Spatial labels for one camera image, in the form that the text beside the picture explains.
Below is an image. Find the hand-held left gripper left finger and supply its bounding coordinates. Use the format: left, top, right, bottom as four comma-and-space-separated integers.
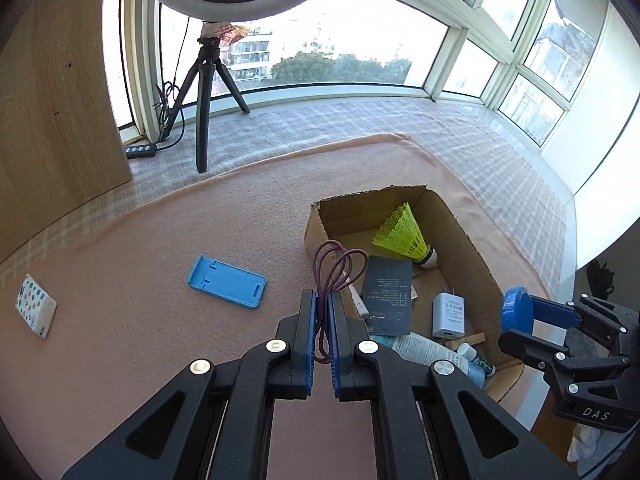
62, 289, 318, 480

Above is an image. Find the wooden clothespin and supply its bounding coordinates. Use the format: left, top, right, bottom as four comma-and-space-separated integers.
444, 332, 487, 353

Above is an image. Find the blue phone stand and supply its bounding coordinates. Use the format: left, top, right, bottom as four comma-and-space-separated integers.
187, 254, 267, 310

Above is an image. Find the cardboard box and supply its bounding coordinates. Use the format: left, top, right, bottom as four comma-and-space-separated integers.
304, 185, 526, 403

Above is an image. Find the large light wooden board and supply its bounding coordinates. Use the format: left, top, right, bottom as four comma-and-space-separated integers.
0, 0, 135, 266

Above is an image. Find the black card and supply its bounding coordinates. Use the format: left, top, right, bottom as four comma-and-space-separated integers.
361, 255, 415, 337

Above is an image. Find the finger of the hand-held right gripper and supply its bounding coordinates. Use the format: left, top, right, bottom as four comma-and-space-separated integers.
498, 328, 632, 394
530, 295, 640, 333

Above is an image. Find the white charger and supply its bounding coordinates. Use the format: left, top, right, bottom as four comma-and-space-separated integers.
431, 287, 468, 341

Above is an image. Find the blue round lid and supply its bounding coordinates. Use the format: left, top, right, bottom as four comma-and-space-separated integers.
501, 286, 536, 335

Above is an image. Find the white lotion bottle blue cap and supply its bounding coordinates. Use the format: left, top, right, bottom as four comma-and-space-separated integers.
370, 332, 486, 388

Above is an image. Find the purple hair tie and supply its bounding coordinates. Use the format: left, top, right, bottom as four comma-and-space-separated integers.
311, 240, 370, 365

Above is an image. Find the black tripod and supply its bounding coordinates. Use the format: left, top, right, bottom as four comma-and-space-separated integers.
160, 20, 251, 174

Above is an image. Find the yellow shuttlecock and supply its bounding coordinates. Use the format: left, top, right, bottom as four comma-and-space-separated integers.
371, 203, 440, 268

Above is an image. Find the ring light cable with remote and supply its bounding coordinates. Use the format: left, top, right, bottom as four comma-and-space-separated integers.
125, 15, 188, 161

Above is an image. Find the person's right hand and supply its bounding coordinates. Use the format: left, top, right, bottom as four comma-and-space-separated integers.
566, 422, 608, 465

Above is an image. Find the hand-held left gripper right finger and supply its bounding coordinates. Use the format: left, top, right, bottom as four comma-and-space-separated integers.
326, 292, 581, 480

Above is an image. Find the white green tube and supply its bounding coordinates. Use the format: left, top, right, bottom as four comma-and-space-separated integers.
457, 342, 497, 377

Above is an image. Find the patterned tissue pack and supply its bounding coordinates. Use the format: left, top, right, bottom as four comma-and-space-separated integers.
14, 273, 58, 339

